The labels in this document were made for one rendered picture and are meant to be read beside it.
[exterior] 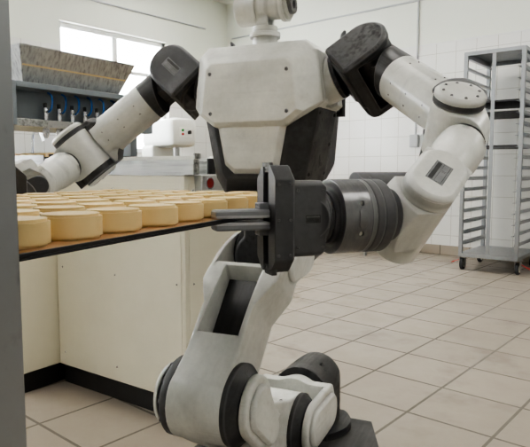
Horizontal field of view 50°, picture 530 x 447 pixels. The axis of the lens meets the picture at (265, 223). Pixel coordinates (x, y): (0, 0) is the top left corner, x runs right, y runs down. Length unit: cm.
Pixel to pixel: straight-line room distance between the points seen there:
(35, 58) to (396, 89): 166
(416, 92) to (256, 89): 31
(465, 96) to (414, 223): 29
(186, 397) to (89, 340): 133
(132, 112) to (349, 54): 50
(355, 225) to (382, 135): 569
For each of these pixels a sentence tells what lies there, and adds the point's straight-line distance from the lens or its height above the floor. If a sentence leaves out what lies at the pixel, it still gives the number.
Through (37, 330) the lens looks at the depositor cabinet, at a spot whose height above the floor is 24.
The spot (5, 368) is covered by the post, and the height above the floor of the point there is 75.
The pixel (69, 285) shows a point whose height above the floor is 41.
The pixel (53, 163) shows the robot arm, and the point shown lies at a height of 87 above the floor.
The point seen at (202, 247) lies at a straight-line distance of 193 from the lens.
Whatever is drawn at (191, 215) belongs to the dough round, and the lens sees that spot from 60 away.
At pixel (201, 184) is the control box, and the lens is 187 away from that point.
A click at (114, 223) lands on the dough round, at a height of 81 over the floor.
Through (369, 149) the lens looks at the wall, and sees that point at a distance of 640.
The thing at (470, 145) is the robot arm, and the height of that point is 89.
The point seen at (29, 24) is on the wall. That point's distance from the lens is 624.
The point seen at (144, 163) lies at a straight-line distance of 199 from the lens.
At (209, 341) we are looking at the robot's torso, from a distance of 105.
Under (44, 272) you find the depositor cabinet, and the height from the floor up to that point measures 46.
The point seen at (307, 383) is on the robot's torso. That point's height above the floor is 34.
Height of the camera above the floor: 86
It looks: 5 degrees down
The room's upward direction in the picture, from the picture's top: straight up
